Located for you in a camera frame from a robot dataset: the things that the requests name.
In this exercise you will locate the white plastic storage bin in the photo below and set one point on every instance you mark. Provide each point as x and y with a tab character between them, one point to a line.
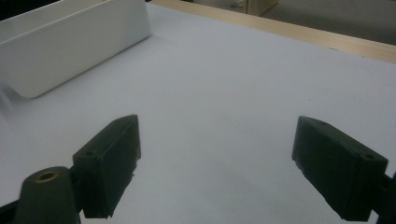
71	46

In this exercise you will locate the light wooden shelf unit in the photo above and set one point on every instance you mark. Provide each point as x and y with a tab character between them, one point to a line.
260	6

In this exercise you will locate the light wooden table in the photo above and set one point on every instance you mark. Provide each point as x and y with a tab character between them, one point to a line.
295	29

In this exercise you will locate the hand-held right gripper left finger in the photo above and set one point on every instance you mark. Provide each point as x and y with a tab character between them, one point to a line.
106	168

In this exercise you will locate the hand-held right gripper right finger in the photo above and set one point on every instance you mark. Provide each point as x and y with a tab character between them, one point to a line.
336	168

